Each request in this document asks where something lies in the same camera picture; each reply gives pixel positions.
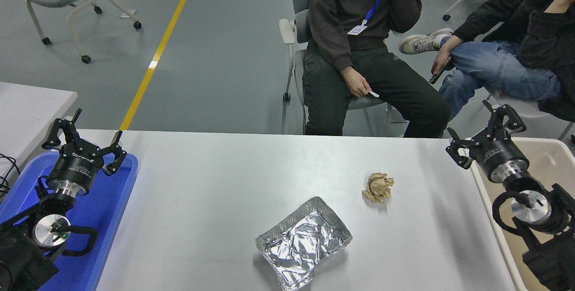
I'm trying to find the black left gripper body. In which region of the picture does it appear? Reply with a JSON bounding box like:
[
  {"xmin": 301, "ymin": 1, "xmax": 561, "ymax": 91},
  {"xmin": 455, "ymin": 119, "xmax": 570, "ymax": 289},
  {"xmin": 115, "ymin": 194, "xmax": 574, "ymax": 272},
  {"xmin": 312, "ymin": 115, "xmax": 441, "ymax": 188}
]
[{"xmin": 47, "ymin": 144, "xmax": 105, "ymax": 191}]

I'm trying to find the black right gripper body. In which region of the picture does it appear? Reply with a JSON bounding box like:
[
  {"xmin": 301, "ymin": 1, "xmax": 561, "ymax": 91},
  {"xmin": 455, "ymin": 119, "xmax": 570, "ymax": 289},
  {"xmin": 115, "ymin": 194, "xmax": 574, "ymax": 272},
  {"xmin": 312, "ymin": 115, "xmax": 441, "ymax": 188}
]
[{"xmin": 469, "ymin": 136, "xmax": 527, "ymax": 176}]

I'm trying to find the black cable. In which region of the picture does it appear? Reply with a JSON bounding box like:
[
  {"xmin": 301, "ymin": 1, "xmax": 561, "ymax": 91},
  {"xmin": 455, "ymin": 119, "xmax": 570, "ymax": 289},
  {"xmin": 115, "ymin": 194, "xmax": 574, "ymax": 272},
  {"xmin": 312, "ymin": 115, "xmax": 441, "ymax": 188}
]
[{"xmin": 0, "ymin": 153, "xmax": 21, "ymax": 199}]

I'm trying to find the crumpled tan paper ball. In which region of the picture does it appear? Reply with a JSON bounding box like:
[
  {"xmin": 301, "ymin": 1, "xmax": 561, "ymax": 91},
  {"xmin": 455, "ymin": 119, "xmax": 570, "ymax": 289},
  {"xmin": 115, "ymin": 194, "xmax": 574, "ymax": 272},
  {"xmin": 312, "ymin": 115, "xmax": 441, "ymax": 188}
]
[{"xmin": 362, "ymin": 173, "xmax": 395, "ymax": 203}]

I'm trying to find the person's right hand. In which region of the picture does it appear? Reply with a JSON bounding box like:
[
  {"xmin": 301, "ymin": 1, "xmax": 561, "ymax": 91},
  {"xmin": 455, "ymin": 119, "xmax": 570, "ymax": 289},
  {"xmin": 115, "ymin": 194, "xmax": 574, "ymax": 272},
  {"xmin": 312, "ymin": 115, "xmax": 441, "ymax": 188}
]
[
  {"xmin": 433, "ymin": 35, "xmax": 464, "ymax": 76},
  {"xmin": 341, "ymin": 66, "xmax": 372, "ymax": 98}
]

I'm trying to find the black phone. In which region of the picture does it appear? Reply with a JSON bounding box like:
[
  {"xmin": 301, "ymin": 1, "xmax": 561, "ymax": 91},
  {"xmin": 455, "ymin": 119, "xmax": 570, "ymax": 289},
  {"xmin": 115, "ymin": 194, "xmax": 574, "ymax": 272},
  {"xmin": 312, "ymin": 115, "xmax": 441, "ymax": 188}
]
[{"xmin": 430, "ymin": 57, "xmax": 453, "ymax": 85}]

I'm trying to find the large pale bin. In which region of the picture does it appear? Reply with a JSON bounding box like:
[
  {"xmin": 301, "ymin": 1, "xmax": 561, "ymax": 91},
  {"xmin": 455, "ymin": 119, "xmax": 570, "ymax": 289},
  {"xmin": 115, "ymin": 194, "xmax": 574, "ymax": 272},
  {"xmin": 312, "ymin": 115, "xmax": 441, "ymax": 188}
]
[{"xmin": 461, "ymin": 137, "xmax": 575, "ymax": 291}]

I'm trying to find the blue plastic tray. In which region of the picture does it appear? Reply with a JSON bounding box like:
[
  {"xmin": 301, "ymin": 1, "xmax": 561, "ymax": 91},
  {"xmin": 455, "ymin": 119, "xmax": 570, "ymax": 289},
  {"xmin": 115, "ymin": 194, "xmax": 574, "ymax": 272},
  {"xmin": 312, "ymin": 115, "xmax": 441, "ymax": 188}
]
[{"xmin": 0, "ymin": 151, "xmax": 139, "ymax": 291}]

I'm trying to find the person's left hand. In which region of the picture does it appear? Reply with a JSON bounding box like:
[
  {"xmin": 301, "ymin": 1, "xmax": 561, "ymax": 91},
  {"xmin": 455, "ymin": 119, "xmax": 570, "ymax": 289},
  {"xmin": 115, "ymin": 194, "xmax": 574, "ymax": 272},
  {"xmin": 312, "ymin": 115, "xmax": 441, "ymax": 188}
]
[{"xmin": 544, "ymin": 0, "xmax": 575, "ymax": 13}]

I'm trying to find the grey chair with white armrest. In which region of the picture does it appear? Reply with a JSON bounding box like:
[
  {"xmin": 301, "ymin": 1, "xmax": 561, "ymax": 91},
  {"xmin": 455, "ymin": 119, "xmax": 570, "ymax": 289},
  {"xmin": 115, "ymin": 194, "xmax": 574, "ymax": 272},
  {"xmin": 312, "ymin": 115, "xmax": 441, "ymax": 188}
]
[{"xmin": 279, "ymin": 0, "xmax": 405, "ymax": 137}]

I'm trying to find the blue lanyard with badge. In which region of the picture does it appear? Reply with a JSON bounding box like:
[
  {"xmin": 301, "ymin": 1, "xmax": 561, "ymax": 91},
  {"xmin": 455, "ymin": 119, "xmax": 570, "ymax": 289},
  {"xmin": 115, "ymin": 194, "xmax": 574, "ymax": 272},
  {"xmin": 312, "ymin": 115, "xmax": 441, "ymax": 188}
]
[{"xmin": 347, "ymin": 0, "xmax": 395, "ymax": 35}]

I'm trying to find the seated person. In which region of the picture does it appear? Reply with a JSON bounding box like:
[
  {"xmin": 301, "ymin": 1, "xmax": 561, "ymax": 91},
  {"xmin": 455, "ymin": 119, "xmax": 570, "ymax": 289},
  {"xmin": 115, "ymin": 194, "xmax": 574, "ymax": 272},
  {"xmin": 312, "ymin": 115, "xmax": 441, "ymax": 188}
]
[
  {"xmin": 398, "ymin": 0, "xmax": 575, "ymax": 123},
  {"xmin": 302, "ymin": 0, "xmax": 451, "ymax": 138}
]

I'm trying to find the foil tray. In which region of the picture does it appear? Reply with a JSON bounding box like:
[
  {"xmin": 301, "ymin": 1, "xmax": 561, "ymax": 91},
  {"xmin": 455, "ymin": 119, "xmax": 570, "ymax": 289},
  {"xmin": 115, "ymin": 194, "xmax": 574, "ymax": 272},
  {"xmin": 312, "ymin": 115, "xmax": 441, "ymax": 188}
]
[{"xmin": 255, "ymin": 196, "xmax": 353, "ymax": 291}]

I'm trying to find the white side table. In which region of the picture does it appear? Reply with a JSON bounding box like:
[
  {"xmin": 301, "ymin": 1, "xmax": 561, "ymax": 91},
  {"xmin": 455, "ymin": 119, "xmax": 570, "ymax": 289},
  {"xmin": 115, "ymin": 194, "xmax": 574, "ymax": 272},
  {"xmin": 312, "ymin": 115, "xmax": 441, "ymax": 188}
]
[{"xmin": 0, "ymin": 82, "xmax": 79, "ymax": 179}]

